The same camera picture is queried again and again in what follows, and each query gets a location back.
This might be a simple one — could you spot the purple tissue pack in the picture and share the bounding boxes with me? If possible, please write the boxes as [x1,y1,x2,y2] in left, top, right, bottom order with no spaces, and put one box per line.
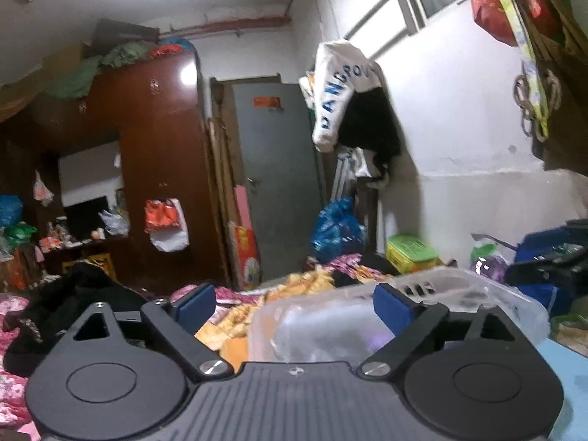
[271,298,394,366]

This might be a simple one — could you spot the blue shopping bag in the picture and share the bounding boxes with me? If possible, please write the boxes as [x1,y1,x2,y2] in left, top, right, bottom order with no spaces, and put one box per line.
[505,227,573,318]

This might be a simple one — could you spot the yellow orange blanket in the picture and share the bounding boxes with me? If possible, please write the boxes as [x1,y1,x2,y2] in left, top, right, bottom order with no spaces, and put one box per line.
[194,265,369,373]

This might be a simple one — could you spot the green yellow box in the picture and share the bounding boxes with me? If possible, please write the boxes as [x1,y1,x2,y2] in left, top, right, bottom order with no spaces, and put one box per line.
[386,234,441,275]

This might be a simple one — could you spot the purple plastic bag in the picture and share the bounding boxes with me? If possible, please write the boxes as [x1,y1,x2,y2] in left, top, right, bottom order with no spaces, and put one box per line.
[469,238,513,283]

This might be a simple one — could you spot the white plastic basket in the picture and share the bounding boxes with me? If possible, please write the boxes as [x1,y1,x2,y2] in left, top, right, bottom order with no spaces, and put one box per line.
[248,267,549,366]

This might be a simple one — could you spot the red brown wooden wardrobe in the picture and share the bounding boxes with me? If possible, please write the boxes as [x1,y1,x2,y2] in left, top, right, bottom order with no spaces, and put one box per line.
[1,52,228,295]

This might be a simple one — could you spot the red poster bag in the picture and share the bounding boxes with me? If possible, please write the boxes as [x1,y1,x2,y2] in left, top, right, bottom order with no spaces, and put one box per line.
[233,226,261,290]

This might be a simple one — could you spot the orange white hanging bag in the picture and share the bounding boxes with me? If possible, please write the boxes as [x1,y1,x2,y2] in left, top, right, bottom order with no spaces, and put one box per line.
[144,198,189,253]

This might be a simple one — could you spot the blue plastic bag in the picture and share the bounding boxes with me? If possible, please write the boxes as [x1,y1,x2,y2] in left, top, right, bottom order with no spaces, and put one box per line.
[311,197,366,264]

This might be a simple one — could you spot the black clothes pile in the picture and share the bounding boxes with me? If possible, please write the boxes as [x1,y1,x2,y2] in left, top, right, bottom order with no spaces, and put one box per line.
[13,262,147,377]

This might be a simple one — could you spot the black television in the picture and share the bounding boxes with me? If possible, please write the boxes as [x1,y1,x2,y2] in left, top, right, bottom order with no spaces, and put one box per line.
[64,196,109,241]

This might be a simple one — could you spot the pink floral bedding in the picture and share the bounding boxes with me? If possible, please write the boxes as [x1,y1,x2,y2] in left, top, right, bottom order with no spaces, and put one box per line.
[1,293,41,440]

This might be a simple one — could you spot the black hanging garment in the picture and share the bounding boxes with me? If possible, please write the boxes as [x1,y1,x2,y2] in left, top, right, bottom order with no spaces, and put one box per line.
[337,87,401,178]

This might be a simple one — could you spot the grey metal door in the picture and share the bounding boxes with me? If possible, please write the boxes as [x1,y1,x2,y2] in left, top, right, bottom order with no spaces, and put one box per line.
[233,83,323,280]

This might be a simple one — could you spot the brown hanging bag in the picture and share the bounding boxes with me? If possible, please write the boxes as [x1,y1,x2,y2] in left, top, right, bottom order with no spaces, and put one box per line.
[514,0,587,175]

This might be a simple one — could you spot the white hoodie blue letters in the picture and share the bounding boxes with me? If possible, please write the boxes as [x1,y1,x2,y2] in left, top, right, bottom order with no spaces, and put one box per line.
[312,39,382,153]

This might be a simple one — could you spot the red hanging bag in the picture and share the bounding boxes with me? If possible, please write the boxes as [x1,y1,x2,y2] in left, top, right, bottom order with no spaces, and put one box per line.
[470,0,517,47]

